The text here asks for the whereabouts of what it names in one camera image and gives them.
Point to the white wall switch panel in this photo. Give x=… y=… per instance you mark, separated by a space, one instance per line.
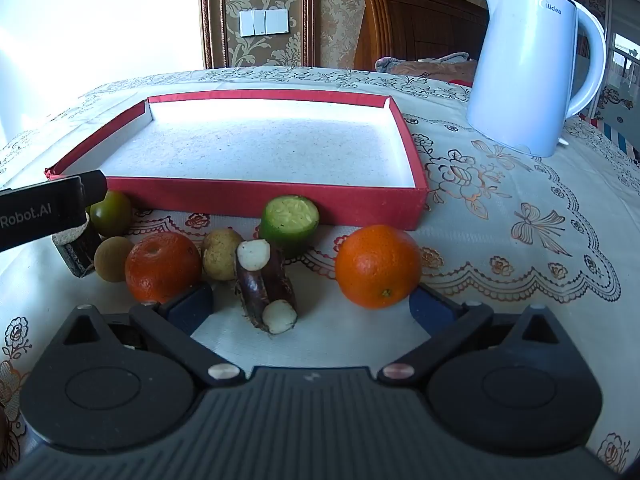
x=264 y=22

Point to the green cucumber piece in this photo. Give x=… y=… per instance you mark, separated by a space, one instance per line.
x=287 y=222

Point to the shallow red cardboard box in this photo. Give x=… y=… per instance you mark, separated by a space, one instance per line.
x=260 y=150

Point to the purple eggplant piece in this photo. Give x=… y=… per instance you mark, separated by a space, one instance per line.
x=260 y=285

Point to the green tomato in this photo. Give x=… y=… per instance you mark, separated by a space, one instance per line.
x=112 y=212

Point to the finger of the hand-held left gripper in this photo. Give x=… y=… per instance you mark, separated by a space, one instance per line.
x=95 y=185

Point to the dark sugarcane piece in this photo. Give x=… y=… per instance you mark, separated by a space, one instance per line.
x=80 y=255

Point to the wooden bed headboard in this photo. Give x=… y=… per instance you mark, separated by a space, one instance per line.
x=415 y=25

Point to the orange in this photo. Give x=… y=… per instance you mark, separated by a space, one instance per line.
x=377 y=265
x=162 y=267

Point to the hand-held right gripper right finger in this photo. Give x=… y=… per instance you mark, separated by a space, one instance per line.
x=425 y=307

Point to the red cloth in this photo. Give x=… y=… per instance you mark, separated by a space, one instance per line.
x=460 y=82

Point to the sliding wardrobe door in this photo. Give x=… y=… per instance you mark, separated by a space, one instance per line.
x=620 y=10

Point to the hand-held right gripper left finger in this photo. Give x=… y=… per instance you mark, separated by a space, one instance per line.
x=192 y=305

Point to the wooden wall panel frame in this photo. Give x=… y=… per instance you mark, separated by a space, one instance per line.
x=207 y=20

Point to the white electric kettle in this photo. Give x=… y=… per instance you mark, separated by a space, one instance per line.
x=520 y=60

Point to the brown longan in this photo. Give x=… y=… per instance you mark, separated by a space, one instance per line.
x=220 y=255
x=114 y=260

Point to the patterned colourful bedding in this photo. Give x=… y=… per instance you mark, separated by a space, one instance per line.
x=617 y=115

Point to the pink blanket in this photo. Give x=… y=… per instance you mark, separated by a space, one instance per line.
x=425 y=67

